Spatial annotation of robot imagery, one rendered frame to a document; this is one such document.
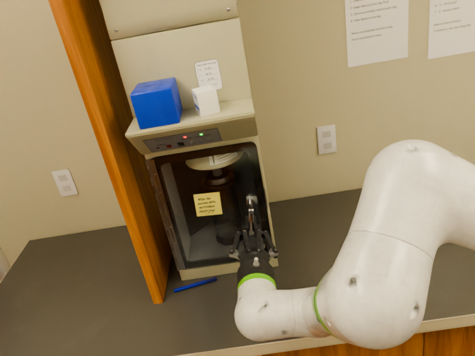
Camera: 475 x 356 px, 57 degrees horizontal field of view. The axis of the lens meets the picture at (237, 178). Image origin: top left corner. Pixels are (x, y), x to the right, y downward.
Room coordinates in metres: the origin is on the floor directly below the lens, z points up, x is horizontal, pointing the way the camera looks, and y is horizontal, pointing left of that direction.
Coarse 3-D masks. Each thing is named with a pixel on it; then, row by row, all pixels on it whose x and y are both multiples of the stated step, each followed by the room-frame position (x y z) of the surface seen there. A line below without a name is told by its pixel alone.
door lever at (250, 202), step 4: (248, 200) 1.09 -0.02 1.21; (252, 200) 1.09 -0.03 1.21; (248, 204) 1.09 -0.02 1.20; (252, 204) 1.08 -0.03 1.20; (248, 208) 1.05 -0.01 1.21; (252, 208) 1.05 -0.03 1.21; (248, 212) 1.05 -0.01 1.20; (252, 212) 1.04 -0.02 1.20; (248, 216) 1.05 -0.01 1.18; (252, 216) 1.04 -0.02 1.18; (248, 220) 1.05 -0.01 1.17; (252, 220) 1.04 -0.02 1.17; (252, 224) 1.04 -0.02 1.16; (252, 228) 1.04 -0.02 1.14; (252, 232) 1.04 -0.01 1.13
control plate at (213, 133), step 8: (216, 128) 1.01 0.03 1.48; (168, 136) 1.02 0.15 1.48; (176, 136) 1.03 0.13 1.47; (192, 136) 1.04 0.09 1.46; (200, 136) 1.04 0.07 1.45; (208, 136) 1.05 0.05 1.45; (216, 136) 1.05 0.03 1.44; (152, 144) 1.05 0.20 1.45; (160, 144) 1.05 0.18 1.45; (168, 144) 1.06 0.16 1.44; (176, 144) 1.06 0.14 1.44; (184, 144) 1.07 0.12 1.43; (192, 144) 1.07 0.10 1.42; (152, 152) 1.08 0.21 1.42
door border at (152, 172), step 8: (152, 160) 1.11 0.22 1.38; (152, 168) 1.11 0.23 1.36; (152, 176) 1.11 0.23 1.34; (160, 184) 1.11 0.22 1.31; (160, 192) 1.11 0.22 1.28; (160, 200) 1.11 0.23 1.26; (168, 216) 1.11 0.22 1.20; (168, 224) 1.11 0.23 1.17; (168, 232) 1.11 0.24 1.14; (176, 240) 1.11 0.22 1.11; (176, 248) 1.11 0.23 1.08; (176, 256) 1.11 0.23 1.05; (176, 264) 1.11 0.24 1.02
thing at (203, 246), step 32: (160, 160) 1.11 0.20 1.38; (192, 160) 1.10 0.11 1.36; (224, 160) 1.09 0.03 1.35; (256, 160) 1.09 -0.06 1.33; (192, 192) 1.10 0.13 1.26; (224, 192) 1.10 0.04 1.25; (256, 192) 1.09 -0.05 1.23; (192, 224) 1.10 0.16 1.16; (224, 224) 1.10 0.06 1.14; (192, 256) 1.11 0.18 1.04; (224, 256) 1.10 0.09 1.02
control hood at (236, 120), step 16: (192, 112) 1.07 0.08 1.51; (224, 112) 1.02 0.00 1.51; (240, 112) 1.00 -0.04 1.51; (128, 128) 1.05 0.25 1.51; (160, 128) 1.00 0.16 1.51; (176, 128) 1.00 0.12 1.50; (192, 128) 1.00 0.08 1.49; (208, 128) 1.01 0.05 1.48; (224, 128) 1.02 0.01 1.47; (240, 128) 1.03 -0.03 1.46; (256, 128) 1.05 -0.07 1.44; (144, 144) 1.05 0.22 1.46
